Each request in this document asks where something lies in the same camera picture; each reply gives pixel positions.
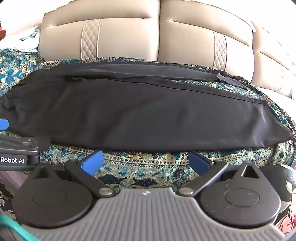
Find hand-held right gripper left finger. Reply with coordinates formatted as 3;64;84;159
31;150;116;198

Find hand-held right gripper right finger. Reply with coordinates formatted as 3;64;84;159
176;151;263;198

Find black pants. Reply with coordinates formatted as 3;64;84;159
0;61;293;152

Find teal patterned blanket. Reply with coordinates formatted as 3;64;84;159
0;47;296;193

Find light crumpled cloth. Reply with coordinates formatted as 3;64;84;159
0;25;43;53

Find floral dark cloth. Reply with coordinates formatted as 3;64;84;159
261;165;296;235

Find beige leather sofa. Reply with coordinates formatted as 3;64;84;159
37;0;296;98

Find green cable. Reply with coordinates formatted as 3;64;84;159
0;214;36;241

